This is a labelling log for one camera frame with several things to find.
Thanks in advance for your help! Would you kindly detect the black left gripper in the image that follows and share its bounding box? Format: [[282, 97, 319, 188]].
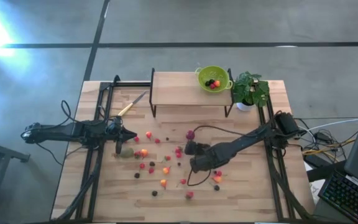
[[114, 126, 138, 156]]

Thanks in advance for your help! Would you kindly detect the green colander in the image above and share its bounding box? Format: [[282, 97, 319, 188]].
[[195, 65, 234, 93]]

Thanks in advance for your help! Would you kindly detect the green mango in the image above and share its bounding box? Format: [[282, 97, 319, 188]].
[[118, 147, 135, 159]]

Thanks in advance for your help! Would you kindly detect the wooden shelf with black legs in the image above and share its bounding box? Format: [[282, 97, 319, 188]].
[[149, 67, 234, 118]]

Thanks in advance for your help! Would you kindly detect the green plant in white pot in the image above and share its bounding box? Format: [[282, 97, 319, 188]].
[[232, 70, 270, 112]]

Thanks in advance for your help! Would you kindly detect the black power brick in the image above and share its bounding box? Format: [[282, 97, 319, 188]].
[[303, 154, 326, 169]]

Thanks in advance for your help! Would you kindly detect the white printed paper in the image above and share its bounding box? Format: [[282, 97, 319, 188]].
[[303, 161, 326, 205]]

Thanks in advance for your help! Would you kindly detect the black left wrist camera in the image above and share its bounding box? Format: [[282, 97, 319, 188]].
[[108, 117, 123, 135]]

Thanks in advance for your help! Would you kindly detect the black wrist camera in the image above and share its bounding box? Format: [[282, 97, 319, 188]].
[[108, 117, 123, 135], [184, 140, 211, 156]]

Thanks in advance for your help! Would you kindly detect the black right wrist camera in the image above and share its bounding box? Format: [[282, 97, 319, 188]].
[[184, 140, 211, 156]]

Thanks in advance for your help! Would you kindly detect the knife with wooden handle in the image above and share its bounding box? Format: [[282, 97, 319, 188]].
[[117, 90, 149, 118]]

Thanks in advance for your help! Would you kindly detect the black frame crossbar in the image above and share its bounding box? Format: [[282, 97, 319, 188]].
[[99, 81, 151, 88]]

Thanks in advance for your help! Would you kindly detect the black aluminium rail frame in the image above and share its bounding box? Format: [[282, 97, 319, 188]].
[[257, 93, 312, 222], [56, 74, 119, 222]]

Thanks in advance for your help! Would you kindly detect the yellow cable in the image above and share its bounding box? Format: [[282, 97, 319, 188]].
[[301, 138, 357, 156]]

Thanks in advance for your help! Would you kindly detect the white cable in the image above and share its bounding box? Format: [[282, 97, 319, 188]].
[[303, 116, 358, 133]]

